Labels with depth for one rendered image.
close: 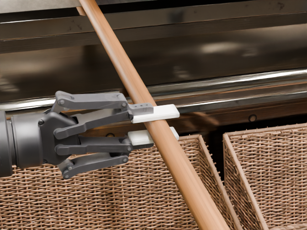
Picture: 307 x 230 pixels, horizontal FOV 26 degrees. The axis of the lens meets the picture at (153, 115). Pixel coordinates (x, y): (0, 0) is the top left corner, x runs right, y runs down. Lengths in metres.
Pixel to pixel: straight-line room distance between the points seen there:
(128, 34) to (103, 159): 0.56
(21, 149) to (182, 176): 0.22
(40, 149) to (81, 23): 0.59
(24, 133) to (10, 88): 0.59
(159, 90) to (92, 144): 0.22
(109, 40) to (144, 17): 0.26
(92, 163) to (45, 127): 0.09
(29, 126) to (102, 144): 0.11
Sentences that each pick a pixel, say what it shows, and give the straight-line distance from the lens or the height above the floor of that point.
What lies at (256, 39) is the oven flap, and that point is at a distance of 1.61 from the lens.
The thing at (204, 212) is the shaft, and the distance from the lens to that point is 0.77.
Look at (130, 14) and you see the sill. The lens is 1.46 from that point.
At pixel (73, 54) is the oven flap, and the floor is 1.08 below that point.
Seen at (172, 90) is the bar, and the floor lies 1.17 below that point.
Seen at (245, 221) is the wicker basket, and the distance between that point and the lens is 1.58.
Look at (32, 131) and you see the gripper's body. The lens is 0.90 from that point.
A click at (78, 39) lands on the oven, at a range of 1.46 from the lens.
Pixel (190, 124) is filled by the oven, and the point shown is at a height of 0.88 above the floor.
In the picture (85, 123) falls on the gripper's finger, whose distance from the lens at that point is 0.93.
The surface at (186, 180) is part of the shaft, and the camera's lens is 0.82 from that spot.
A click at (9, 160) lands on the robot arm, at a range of 0.90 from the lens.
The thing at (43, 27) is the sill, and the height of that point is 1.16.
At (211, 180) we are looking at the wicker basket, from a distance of 1.59.
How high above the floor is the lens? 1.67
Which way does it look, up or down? 28 degrees down
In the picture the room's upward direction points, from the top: straight up
